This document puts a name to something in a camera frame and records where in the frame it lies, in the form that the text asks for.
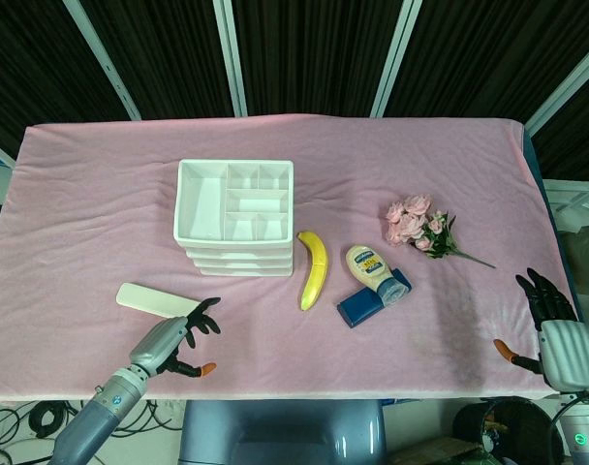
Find white metal rack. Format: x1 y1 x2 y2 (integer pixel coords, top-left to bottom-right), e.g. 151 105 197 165
541 177 589 233

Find yellow banana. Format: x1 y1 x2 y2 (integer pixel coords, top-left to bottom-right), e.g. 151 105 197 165
296 231 329 312

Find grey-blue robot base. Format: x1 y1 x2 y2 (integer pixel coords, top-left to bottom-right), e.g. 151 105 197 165
177 399 388 465

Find white frame post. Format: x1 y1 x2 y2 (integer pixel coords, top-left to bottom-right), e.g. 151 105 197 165
64 0 141 121
212 0 250 117
369 0 424 117
524 36 589 137

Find white drawer organizer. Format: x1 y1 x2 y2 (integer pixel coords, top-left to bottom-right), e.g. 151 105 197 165
171 158 295 278

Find black waste bin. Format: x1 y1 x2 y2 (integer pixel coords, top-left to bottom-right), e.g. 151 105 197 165
452 396 566 465

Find black floor cables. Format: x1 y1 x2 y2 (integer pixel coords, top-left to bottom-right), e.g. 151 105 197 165
0 399 184 465

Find coiled black cable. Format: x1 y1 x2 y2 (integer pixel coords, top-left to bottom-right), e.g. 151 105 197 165
29 400 71 440

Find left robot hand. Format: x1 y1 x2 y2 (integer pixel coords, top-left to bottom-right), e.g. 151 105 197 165
128 295 223 380

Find mayonnaise squeeze bottle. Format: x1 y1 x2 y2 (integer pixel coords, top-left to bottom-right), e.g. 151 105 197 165
345 244 413 309

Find pink artificial flower bouquet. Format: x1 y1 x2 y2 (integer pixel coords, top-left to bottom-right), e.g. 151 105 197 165
385 194 497 270

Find clear lowest drawer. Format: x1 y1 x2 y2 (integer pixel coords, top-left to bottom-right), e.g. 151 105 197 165
197 264 295 278

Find pink tablecloth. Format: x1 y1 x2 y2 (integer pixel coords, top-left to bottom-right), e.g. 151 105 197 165
0 114 567 403

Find dark blue carton box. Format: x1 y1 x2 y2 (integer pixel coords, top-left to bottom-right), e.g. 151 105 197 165
336 265 413 330

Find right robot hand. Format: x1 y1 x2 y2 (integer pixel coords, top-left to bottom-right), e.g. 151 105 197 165
492 266 589 392

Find black pleated curtain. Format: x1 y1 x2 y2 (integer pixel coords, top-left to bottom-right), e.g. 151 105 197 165
0 0 589 183

